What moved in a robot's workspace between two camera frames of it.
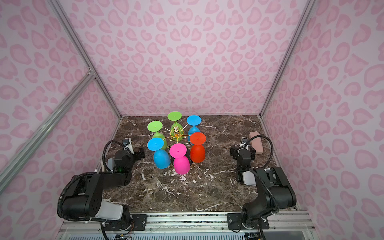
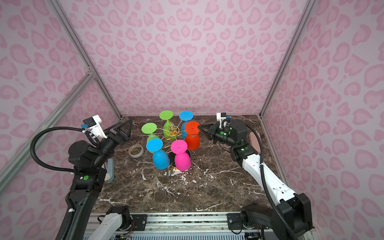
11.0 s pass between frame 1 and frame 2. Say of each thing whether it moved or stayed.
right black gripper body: moved
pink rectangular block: stayed
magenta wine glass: moved
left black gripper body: moved
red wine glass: moved
